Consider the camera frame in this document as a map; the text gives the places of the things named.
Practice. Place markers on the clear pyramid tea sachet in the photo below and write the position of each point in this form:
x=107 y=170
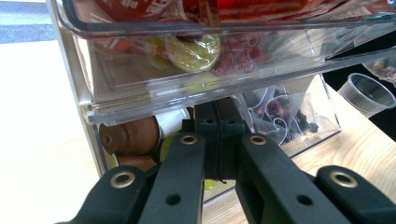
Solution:
x=383 y=68

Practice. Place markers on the brown coffee capsule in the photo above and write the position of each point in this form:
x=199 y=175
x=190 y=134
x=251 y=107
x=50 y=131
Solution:
x=137 y=161
x=134 y=135

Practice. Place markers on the pile of red packets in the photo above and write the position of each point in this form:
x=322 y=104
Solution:
x=249 y=7

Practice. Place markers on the white coffee capsule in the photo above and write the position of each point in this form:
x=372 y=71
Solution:
x=171 y=123

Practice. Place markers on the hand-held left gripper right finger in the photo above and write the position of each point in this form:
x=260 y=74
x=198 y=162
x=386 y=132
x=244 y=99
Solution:
x=267 y=174

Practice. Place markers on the clear drawer organizer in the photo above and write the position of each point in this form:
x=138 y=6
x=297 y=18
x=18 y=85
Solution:
x=73 y=77

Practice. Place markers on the yellow-green coffee capsule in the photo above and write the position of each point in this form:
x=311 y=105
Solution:
x=191 y=54

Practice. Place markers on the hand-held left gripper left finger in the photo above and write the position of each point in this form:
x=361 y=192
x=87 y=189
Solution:
x=180 y=174

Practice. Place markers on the clear plastic cup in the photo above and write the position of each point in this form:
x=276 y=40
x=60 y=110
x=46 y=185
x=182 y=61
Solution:
x=367 y=96

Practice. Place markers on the pile of tea bags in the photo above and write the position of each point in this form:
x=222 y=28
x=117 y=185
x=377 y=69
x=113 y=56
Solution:
x=280 y=112

